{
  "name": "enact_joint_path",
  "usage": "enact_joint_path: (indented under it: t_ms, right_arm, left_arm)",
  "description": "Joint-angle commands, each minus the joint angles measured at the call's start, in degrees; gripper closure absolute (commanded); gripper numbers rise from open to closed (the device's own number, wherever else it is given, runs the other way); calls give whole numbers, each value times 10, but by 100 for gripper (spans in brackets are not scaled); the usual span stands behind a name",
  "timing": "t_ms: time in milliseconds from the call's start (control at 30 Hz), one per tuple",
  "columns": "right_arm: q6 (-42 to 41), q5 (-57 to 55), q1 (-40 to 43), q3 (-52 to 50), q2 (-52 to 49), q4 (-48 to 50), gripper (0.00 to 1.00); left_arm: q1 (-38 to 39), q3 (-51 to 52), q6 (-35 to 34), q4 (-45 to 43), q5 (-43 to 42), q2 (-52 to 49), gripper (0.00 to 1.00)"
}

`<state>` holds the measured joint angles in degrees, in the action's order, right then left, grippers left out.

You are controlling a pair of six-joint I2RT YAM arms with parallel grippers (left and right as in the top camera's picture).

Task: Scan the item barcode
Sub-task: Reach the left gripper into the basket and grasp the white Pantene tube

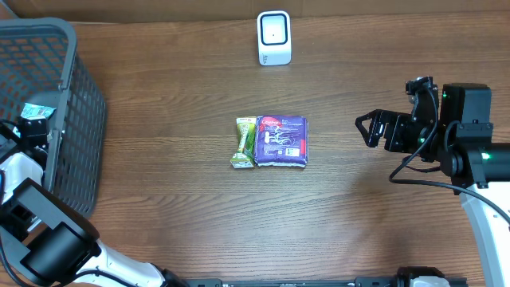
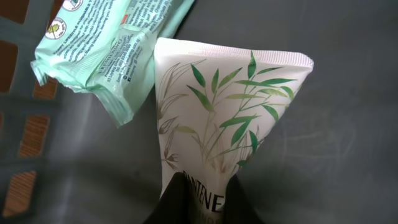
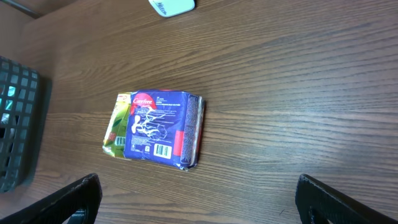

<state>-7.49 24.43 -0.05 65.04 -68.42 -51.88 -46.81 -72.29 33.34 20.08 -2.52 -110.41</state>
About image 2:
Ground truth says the white bamboo conditioner tube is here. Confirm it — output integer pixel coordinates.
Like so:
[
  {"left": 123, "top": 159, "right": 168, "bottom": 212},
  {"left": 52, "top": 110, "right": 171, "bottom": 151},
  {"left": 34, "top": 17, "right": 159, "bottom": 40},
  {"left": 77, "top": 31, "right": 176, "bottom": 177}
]
[{"left": 154, "top": 38, "right": 314, "bottom": 223}]

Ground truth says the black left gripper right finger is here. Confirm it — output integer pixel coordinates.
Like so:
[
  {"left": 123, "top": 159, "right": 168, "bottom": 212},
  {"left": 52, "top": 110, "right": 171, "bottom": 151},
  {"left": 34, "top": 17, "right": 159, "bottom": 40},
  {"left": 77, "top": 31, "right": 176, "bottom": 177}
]
[{"left": 223, "top": 175, "right": 264, "bottom": 224}]

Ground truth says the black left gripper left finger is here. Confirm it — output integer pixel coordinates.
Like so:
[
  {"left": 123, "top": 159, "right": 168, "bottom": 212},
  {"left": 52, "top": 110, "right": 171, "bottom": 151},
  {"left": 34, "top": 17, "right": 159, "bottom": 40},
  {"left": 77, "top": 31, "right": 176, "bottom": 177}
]
[{"left": 143, "top": 172, "right": 189, "bottom": 224}]

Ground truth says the mint green wipes pack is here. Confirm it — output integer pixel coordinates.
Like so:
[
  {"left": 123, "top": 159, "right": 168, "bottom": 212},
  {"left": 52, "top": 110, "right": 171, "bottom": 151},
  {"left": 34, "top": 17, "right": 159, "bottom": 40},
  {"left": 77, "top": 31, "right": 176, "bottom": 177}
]
[{"left": 30, "top": 0, "right": 193, "bottom": 126}]

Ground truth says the grey plastic basket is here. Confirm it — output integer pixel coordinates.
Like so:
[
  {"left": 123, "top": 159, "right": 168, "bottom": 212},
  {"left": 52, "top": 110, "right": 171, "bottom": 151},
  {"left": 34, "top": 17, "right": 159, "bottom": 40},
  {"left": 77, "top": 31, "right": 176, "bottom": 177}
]
[{"left": 1, "top": 0, "right": 397, "bottom": 223}]

